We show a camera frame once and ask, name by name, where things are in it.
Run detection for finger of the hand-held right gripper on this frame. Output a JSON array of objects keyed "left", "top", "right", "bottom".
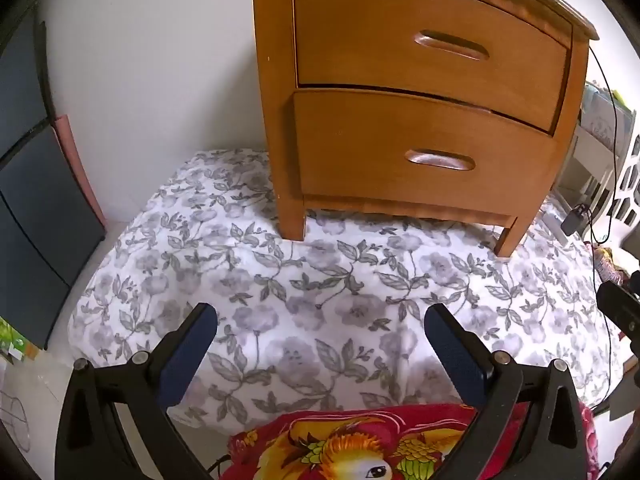
[{"left": 596, "top": 280, "right": 640, "bottom": 333}]

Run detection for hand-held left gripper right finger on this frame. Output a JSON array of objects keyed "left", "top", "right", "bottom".
[{"left": 424, "top": 302, "right": 588, "bottom": 480}]

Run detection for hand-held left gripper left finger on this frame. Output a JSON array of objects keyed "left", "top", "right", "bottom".
[{"left": 55, "top": 302, "right": 219, "bottom": 480}]

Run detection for wooden nightstand drawer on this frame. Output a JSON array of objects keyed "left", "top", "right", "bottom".
[
  {"left": 292, "top": 0, "right": 573, "bottom": 133},
  {"left": 292, "top": 89, "right": 561, "bottom": 216}
]

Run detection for black charger adapter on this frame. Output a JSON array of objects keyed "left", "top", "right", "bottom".
[{"left": 560, "top": 204, "right": 592, "bottom": 237}]

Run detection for white cutout rack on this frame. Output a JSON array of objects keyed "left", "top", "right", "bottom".
[{"left": 550, "top": 80, "right": 640, "bottom": 241}]

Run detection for grey floral quilt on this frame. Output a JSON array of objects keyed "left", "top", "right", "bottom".
[{"left": 70, "top": 147, "right": 628, "bottom": 431}]

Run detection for red floral printed blanket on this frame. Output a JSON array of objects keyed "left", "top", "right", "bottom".
[{"left": 227, "top": 402, "right": 601, "bottom": 480}]

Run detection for green printed box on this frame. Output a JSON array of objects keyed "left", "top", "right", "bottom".
[{"left": 0, "top": 317, "right": 41, "bottom": 363}]

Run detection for dark folding panel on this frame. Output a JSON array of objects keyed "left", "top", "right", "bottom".
[{"left": 0, "top": 5, "right": 107, "bottom": 351}]

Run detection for pink foam mat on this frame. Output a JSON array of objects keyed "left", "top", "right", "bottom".
[{"left": 54, "top": 115, "right": 107, "bottom": 226}]

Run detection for wooden nightstand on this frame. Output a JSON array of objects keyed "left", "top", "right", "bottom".
[{"left": 251, "top": 0, "right": 600, "bottom": 258}]

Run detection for black cable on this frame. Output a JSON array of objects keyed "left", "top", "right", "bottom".
[{"left": 587, "top": 45, "right": 623, "bottom": 411}]

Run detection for thin wire frame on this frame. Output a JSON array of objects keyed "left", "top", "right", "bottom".
[{"left": 0, "top": 390, "right": 31, "bottom": 456}]

